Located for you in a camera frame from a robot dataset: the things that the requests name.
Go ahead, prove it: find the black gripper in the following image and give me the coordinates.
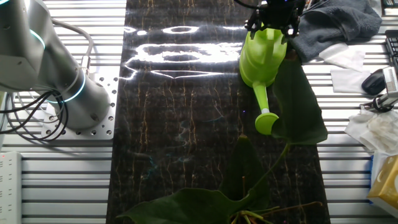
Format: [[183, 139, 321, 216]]
[[244, 0, 305, 44]]

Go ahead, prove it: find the lime green watering can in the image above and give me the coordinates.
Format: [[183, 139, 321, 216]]
[[238, 27, 289, 136]]

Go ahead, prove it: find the green leafy plant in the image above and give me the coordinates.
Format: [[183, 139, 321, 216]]
[[116, 49, 329, 224]]

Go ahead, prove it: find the grey terry towel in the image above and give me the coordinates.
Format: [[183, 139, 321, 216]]
[[287, 0, 383, 63]]

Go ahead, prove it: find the flat white paper napkin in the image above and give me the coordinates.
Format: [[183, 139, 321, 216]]
[[330, 68, 373, 94], [318, 42, 366, 72]]

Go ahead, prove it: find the black computer mouse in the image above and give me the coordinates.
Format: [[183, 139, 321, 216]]
[[361, 68, 387, 96]]

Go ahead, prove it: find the black keyboard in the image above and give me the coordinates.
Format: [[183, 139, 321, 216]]
[[384, 29, 398, 71]]

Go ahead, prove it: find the black marble mat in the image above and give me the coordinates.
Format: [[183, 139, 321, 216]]
[[105, 0, 332, 224]]

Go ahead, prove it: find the crumpled white tissue pile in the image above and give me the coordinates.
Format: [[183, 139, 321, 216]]
[[344, 108, 398, 155]]

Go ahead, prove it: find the blue white packet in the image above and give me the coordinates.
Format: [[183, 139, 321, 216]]
[[369, 151, 391, 187]]

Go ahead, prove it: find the gold tissue box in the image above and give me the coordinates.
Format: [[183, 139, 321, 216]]
[[366, 152, 398, 210]]

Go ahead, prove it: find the white power strip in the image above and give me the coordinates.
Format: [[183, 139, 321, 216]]
[[0, 151, 22, 224]]

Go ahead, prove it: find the silver depth camera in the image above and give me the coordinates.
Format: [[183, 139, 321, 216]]
[[371, 66, 398, 108]]

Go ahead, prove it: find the black camera cable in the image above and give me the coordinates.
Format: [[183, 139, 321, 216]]
[[359, 95, 388, 113]]

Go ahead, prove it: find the thick grey robot cable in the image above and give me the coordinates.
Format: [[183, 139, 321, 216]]
[[51, 18, 95, 76]]

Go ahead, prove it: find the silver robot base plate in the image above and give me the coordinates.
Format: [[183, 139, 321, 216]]
[[40, 70, 119, 140]]

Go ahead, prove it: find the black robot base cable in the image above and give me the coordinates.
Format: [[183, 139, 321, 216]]
[[0, 90, 69, 142]]

